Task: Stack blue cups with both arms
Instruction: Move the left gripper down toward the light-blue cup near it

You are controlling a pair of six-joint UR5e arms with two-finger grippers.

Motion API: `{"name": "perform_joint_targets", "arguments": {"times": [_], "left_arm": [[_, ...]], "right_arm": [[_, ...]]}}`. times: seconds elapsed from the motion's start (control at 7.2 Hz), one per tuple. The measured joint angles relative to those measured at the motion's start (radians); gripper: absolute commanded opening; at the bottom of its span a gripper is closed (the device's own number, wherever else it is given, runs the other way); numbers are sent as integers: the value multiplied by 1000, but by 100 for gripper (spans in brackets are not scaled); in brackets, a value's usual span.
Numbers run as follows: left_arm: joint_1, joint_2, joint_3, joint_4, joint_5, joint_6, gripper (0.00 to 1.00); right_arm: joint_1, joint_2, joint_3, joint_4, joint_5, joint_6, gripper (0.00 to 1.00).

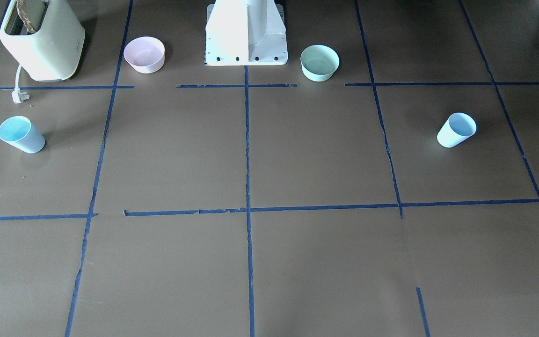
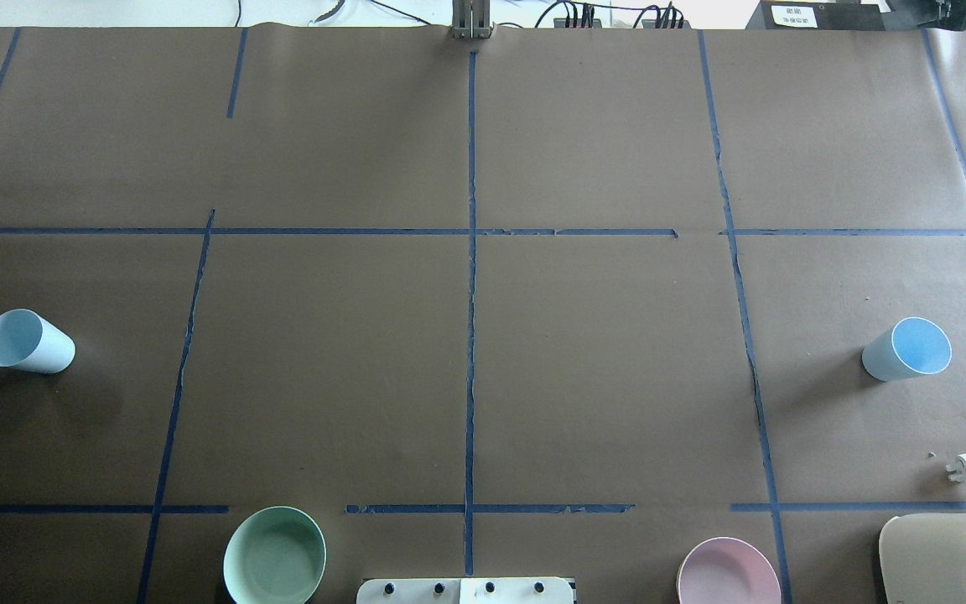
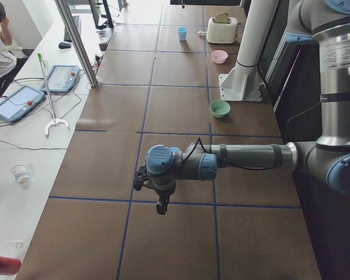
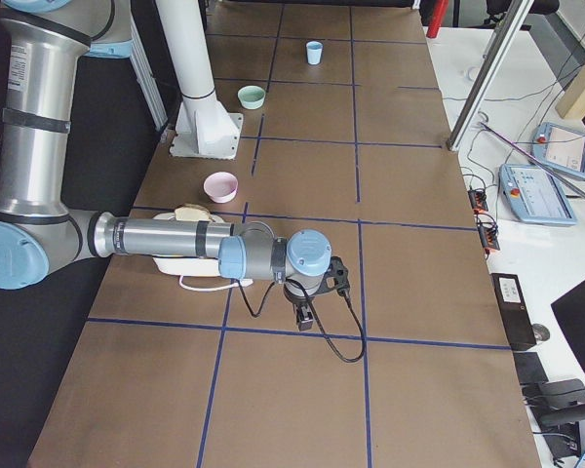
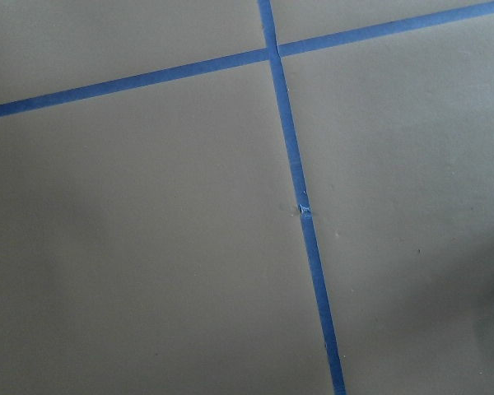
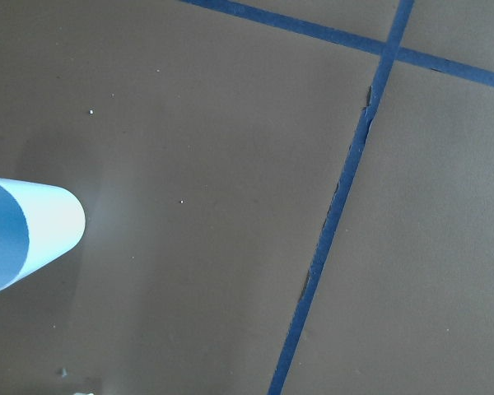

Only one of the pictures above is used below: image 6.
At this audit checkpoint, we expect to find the light blue cup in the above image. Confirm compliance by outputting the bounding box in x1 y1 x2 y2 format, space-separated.
0 178 86 291

